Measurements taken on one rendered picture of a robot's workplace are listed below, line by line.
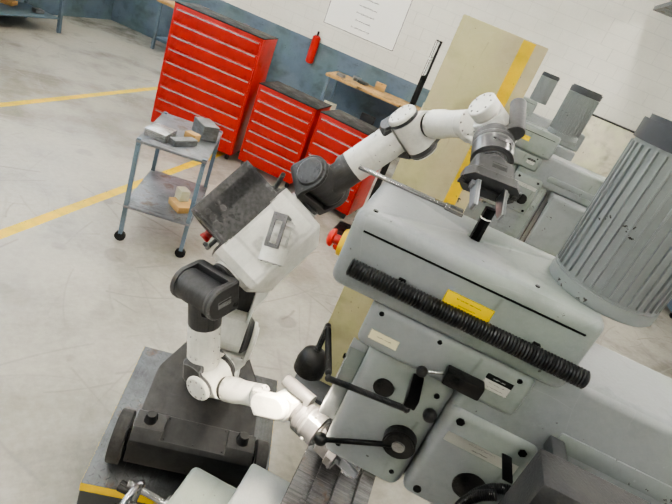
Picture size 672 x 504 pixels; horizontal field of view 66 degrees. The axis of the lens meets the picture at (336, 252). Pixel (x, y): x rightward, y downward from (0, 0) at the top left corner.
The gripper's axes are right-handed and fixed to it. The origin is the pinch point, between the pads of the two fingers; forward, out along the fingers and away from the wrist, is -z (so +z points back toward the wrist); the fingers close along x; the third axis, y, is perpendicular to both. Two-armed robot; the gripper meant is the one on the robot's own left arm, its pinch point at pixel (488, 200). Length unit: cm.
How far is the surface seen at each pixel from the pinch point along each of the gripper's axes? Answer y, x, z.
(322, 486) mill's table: -91, -1, -41
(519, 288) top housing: 2.5, -6.0, -19.5
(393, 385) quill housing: -27.3, 3.6, -31.1
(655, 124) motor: 26.3, -14.4, 2.5
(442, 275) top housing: -2.0, 6.3, -19.3
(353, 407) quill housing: -36, 9, -35
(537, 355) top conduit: -1.8, -12.4, -28.2
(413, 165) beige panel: -119, -15, 126
